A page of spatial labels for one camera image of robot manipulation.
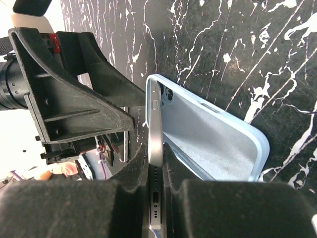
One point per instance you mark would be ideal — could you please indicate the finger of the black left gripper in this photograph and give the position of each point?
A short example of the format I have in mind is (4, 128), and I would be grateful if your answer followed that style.
(81, 54)

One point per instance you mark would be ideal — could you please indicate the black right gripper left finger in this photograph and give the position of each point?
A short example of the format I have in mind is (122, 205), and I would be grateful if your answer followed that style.
(117, 207)

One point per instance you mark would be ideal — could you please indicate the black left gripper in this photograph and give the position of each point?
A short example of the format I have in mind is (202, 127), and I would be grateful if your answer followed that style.
(66, 113)

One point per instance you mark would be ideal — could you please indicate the blue phone case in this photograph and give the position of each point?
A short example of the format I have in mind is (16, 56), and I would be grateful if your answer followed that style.
(211, 142)

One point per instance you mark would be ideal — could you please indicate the lilac phone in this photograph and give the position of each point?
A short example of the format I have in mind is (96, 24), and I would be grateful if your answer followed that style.
(155, 150)

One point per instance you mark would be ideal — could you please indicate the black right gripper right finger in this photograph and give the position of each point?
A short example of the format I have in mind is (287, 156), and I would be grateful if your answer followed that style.
(194, 208)

